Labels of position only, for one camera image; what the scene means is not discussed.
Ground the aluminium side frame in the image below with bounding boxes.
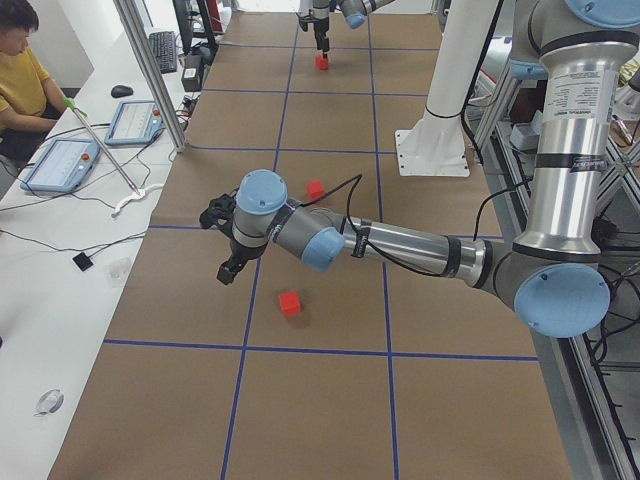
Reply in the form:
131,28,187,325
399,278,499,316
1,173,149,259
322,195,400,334
469,59,640,480

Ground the black computer mouse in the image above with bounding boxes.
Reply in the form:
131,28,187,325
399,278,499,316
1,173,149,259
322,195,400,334
110,84,134,98

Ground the person in yellow shirt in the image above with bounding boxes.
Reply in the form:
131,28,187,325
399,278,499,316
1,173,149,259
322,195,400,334
0,0,62,162

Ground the clear plastic bag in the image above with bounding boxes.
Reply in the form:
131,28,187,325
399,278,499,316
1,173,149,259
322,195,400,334
104,257,132,288

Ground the far blue teach pendant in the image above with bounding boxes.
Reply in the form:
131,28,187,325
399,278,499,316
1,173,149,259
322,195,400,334
104,100,164,147

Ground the aluminium frame post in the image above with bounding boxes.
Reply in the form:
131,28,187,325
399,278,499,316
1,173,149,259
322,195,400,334
113,0,186,153

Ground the near blue teach pendant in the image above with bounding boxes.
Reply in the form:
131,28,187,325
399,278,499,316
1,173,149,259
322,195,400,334
20,139,100,193

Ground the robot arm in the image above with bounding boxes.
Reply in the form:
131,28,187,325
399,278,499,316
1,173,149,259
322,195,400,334
296,0,393,58
200,1,639,338

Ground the white central pedestal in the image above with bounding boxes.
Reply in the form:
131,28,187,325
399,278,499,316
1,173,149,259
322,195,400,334
395,0,501,178

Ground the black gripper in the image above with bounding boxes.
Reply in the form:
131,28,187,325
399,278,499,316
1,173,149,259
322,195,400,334
311,10,330,54
216,240,263,285

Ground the blue teach pendant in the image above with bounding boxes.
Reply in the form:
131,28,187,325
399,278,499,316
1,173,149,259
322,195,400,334
104,100,164,147
20,139,100,193

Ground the small black square pad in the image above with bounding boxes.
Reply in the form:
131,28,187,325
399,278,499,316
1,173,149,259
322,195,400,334
72,252,94,272

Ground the black keyboard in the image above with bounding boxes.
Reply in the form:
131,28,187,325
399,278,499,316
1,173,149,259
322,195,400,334
148,31,177,74

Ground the red cube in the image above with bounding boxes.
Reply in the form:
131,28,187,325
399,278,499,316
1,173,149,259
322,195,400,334
306,180,325,201
315,53,329,71
278,291,302,317

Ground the black power adapter box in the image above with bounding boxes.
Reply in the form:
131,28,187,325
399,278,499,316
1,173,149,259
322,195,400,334
181,55,203,93

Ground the white curved plastic piece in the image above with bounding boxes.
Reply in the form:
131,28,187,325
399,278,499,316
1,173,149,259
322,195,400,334
111,184,164,218

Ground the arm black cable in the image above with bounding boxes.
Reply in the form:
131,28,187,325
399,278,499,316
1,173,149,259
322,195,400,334
299,173,451,276

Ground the clear tape roll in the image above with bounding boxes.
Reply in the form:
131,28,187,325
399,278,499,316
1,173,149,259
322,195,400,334
34,389,65,417

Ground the metal rod green handle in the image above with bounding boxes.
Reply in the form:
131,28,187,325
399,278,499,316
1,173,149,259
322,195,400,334
64,97,139,194

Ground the wrist black camera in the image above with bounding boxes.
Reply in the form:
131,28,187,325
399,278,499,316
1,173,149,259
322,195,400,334
199,189,238,235

